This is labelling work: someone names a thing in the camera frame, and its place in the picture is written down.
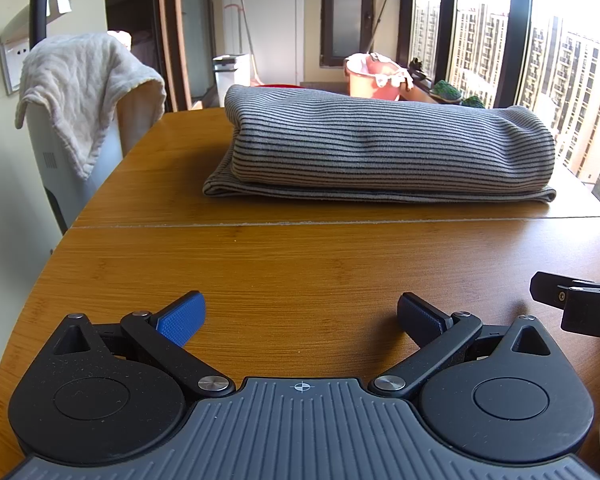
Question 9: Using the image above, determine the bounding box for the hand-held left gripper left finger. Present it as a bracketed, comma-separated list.
[50, 290, 237, 399]

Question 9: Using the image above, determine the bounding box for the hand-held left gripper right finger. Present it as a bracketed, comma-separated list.
[369, 292, 555, 394]

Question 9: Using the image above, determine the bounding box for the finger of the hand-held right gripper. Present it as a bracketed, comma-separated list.
[529, 270, 597, 307]

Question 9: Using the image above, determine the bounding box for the grey striped garment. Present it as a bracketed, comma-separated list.
[202, 85, 557, 205]

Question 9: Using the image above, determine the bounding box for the white upright vacuum cleaner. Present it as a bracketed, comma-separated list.
[26, 0, 127, 235]

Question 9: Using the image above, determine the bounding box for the pink plastic bucket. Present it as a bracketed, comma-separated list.
[343, 52, 416, 101]

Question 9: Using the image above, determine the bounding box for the white rag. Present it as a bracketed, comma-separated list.
[371, 66, 414, 92]

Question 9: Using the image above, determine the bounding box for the white trash bin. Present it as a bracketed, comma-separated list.
[212, 53, 254, 104]

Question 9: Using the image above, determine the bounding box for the white crumpled towel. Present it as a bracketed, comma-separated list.
[15, 32, 167, 181]

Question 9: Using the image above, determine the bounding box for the dark long pole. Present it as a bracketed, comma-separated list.
[367, 0, 400, 57]

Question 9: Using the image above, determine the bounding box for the dark framed frosted window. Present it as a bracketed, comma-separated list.
[320, 0, 379, 69]

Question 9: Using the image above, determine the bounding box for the pink handled broom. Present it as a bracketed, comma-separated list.
[224, 0, 264, 86]

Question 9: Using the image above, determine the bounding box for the white wall socket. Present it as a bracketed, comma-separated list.
[0, 30, 34, 96]

